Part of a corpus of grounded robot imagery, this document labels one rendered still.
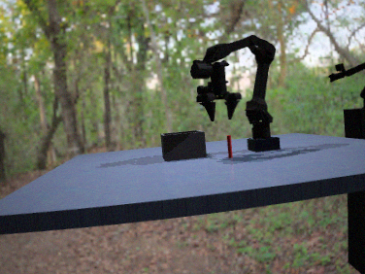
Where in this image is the red peg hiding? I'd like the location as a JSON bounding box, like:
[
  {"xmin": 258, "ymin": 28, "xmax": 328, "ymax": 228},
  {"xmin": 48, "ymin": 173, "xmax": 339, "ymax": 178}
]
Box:
[{"xmin": 227, "ymin": 135, "xmax": 233, "ymax": 158}]

